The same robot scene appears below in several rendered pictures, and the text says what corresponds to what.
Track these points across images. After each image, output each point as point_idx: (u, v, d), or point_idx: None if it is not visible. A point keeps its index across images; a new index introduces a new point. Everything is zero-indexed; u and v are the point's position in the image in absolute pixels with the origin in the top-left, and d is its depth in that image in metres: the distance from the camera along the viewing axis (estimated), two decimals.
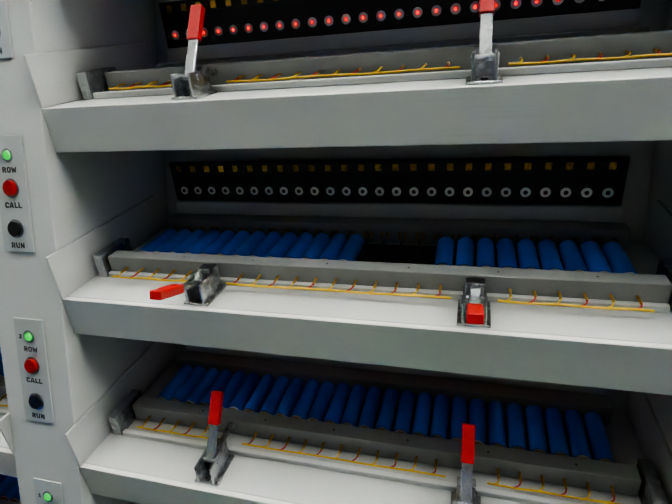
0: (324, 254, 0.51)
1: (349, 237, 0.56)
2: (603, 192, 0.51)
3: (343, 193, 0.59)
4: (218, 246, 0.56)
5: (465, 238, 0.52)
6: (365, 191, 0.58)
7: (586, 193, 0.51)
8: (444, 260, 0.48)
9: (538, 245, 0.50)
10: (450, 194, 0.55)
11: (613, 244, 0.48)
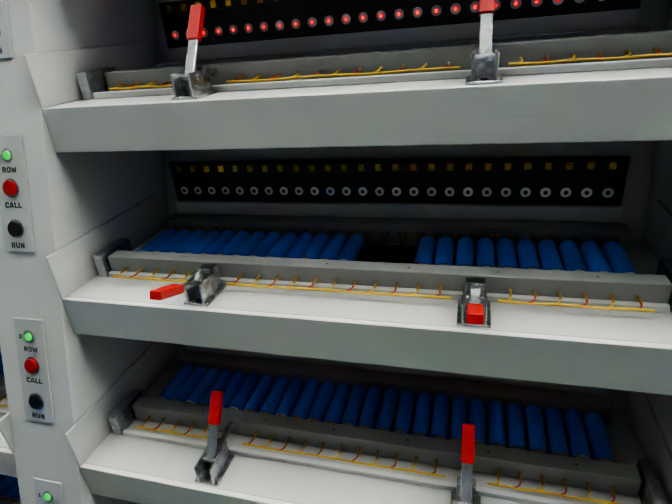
0: (324, 254, 0.51)
1: (349, 237, 0.56)
2: (603, 192, 0.51)
3: (343, 193, 0.59)
4: (218, 246, 0.56)
5: (465, 238, 0.52)
6: (365, 191, 0.58)
7: (586, 193, 0.51)
8: (444, 260, 0.48)
9: (538, 245, 0.50)
10: (450, 194, 0.55)
11: (613, 244, 0.48)
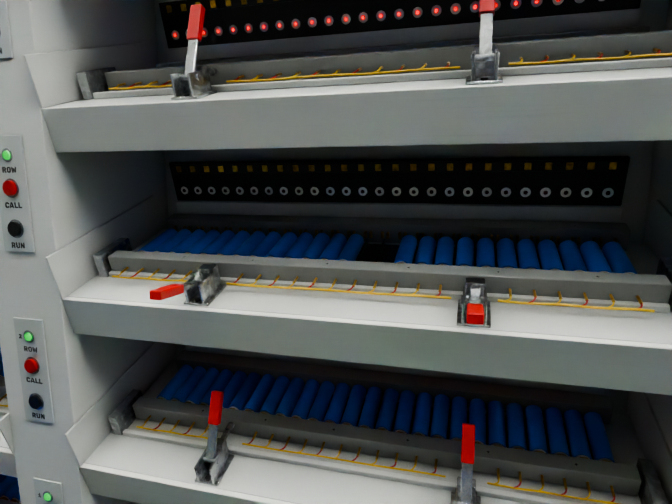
0: (324, 254, 0.51)
1: (349, 237, 0.56)
2: (603, 192, 0.51)
3: (343, 193, 0.59)
4: (218, 246, 0.56)
5: (465, 238, 0.52)
6: (365, 191, 0.58)
7: (586, 193, 0.51)
8: (444, 260, 0.48)
9: (538, 245, 0.50)
10: (450, 194, 0.55)
11: (613, 244, 0.48)
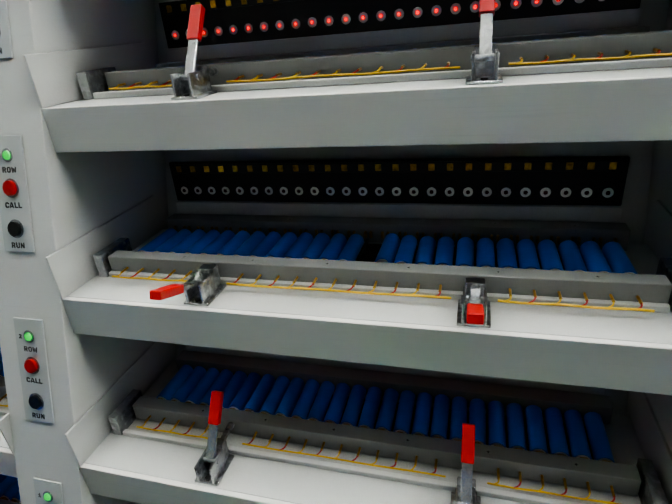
0: (324, 254, 0.51)
1: (349, 237, 0.56)
2: (603, 192, 0.51)
3: (343, 193, 0.59)
4: (218, 246, 0.56)
5: (465, 238, 0.52)
6: (365, 191, 0.58)
7: (586, 193, 0.51)
8: (444, 260, 0.48)
9: (538, 245, 0.50)
10: (450, 194, 0.55)
11: (613, 244, 0.48)
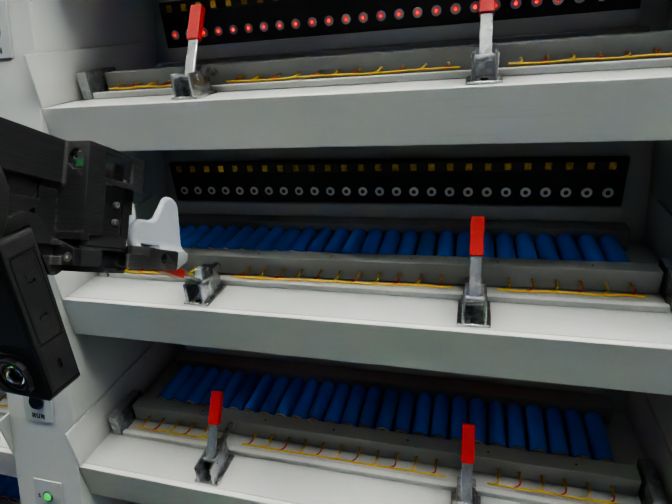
0: (328, 248, 0.53)
1: (352, 231, 0.57)
2: (603, 192, 0.51)
3: (343, 193, 0.59)
4: (223, 241, 0.58)
5: (465, 232, 0.53)
6: (365, 191, 0.58)
7: (586, 193, 0.51)
8: (445, 253, 0.49)
9: (536, 239, 0.52)
10: (450, 194, 0.55)
11: (609, 237, 0.49)
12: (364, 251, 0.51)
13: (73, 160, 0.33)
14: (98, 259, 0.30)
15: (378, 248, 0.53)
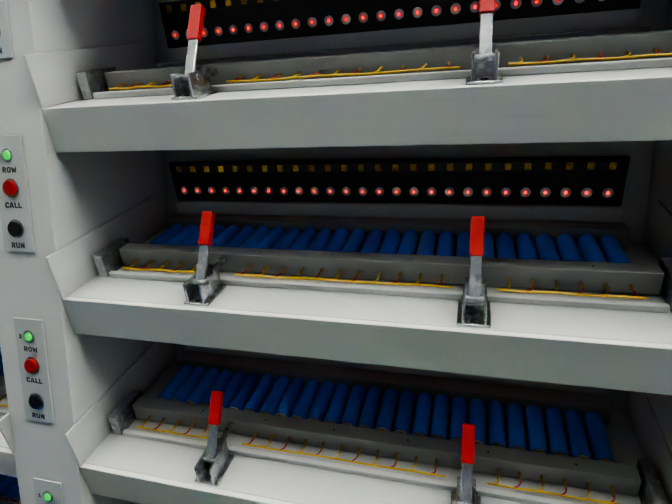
0: (328, 248, 0.53)
1: (352, 231, 0.57)
2: (603, 192, 0.51)
3: (343, 193, 0.59)
4: (224, 240, 0.58)
5: (465, 232, 0.53)
6: (365, 191, 0.58)
7: (586, 193, 0.51)
8: (445, 253, 0.49)
9: (536, 239, 0.52)
10: (450, 194, 0.55)
11: (609, 237, 0.49)
12: (364, 251, 0.51)
13: None
14: None
15: (378, 248, 0.53)
